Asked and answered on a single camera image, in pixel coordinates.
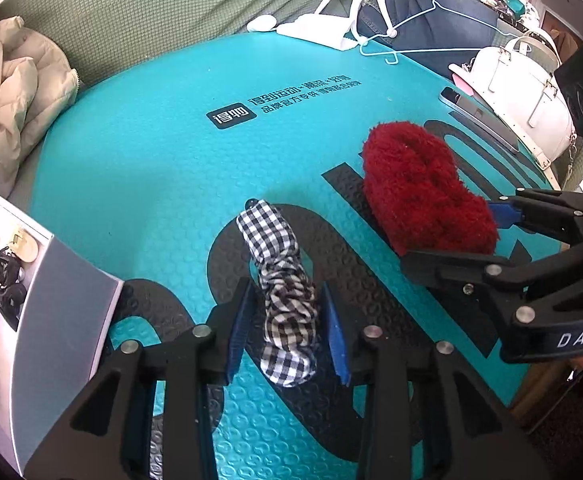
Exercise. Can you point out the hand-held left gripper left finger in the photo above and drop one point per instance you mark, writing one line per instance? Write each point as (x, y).
(239, 325)

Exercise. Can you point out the black white checkered scrunchie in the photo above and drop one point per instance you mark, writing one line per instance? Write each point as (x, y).
(284, 280)

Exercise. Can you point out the teal bubble mailer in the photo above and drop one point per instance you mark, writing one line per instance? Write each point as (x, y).
(171, 160)

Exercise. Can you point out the beige padded jacket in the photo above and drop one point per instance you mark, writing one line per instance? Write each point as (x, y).
(16, 100)

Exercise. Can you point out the smartphone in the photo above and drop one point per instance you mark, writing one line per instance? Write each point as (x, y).
(476, 115)

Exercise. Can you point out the blue jeans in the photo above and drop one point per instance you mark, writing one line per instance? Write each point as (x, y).
(446, 30)

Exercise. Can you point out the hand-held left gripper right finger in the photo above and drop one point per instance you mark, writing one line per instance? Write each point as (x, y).
(334, 330)

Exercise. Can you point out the white gift box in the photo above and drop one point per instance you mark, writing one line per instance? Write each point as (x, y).
(61, 320)

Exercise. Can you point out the small white bottle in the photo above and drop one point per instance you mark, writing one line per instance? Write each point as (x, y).
(261, 22)

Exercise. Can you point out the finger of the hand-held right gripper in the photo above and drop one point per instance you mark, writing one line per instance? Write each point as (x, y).
(501, 212)
(451, 270)

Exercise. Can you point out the cream hair clip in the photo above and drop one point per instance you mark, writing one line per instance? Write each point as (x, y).
(26, 247)

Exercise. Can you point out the white handbag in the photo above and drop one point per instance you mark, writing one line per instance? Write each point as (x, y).
(516, 90)

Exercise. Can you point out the red fluffy scrunchie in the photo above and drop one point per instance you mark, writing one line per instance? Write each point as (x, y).
(421, 185)

